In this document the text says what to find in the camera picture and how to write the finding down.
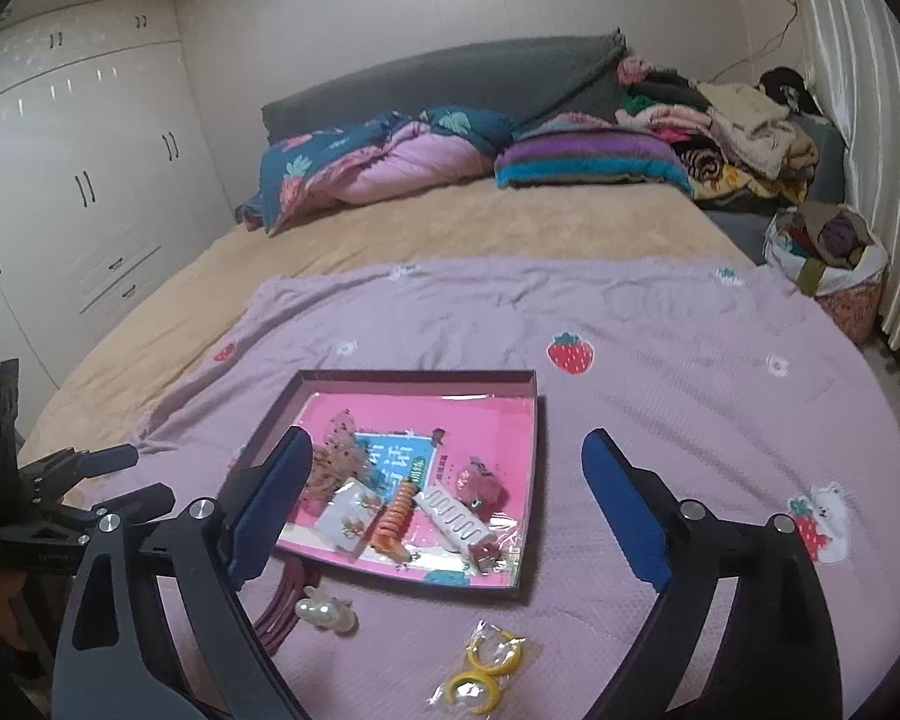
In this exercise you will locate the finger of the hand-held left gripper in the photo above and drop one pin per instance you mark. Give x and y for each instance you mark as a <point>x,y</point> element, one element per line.
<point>146,502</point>
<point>90,463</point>

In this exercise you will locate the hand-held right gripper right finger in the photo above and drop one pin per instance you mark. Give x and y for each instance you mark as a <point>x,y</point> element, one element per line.
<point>622,510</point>

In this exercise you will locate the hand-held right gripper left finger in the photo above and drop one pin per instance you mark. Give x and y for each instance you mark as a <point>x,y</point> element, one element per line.
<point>270,510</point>

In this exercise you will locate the clear plastic jewelry bag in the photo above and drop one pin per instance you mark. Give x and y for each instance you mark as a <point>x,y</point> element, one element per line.
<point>341,502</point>

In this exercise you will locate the beige tulle hair bow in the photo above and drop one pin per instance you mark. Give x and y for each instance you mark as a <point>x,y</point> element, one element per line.
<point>337,454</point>

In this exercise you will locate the white earring card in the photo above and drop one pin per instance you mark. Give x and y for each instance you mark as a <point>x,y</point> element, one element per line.
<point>360,540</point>

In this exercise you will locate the dark red hair comb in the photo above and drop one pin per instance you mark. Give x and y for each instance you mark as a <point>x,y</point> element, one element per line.
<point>281,607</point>

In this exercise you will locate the pearl bow hair clip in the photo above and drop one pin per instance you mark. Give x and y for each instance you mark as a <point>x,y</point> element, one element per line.
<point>319,607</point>

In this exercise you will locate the pink flower hair clip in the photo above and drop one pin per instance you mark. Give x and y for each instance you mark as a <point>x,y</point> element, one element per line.
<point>480,491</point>

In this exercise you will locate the brown shallow cardboard box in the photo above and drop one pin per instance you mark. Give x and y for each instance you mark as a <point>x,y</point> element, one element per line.
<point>420,581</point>

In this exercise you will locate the white claw hair clip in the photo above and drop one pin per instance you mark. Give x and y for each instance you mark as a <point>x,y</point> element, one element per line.
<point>454,525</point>

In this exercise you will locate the yellow hoop earrings packet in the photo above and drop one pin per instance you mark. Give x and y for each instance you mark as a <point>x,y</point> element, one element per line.
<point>495,652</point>

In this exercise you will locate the purple cloud print blanket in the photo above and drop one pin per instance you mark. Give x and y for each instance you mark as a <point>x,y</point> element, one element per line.
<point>645,360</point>

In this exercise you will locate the white wardrobe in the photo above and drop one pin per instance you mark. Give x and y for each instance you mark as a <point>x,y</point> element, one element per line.
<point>82,165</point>

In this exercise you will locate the bag of clothes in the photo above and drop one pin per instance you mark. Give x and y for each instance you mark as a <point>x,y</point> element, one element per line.
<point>847,300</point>

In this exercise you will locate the tan bed sheet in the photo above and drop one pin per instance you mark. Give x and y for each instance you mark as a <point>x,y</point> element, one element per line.
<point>420,225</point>

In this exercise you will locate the striped folded blanket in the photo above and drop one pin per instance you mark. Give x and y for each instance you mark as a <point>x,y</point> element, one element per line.
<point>585,154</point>

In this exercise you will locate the blue strawberry print quilt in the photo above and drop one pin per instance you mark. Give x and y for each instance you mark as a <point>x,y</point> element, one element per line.
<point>390,165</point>

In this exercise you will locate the pile of clothes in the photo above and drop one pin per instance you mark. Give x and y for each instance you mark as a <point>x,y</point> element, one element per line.
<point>750,127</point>

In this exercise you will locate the white striped curtain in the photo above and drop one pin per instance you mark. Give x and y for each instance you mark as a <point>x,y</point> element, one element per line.
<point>870,127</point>

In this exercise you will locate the grey headboard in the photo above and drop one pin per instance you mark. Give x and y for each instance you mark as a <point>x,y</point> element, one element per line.
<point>457,75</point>

